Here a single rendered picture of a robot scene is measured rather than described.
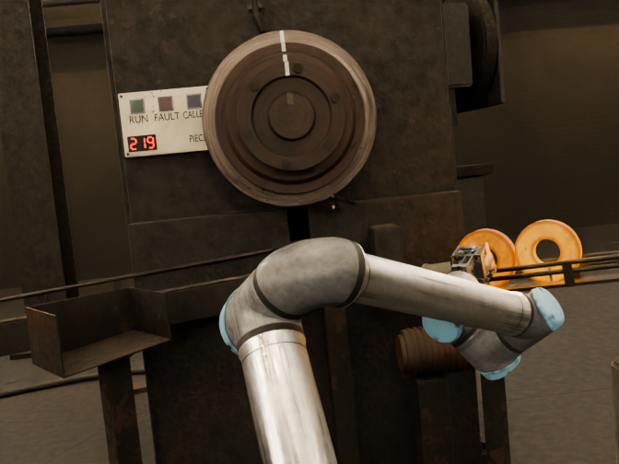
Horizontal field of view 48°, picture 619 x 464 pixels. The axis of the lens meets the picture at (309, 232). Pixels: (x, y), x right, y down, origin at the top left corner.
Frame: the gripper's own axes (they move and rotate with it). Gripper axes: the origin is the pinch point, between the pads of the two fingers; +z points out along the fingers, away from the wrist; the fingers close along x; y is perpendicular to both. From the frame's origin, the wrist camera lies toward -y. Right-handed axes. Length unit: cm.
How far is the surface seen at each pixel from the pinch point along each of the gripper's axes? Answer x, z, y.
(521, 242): -9.6, -0.2, 3.5
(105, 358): 68, -66, 9
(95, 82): 542, 411, 21
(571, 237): -21.3, 0.1, 4.5
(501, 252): -4.4, -0.9, 1.3
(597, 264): -25.9, 1.8, -3.9
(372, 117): 28.3, 12.3, 36.6
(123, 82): 92, -7, 61
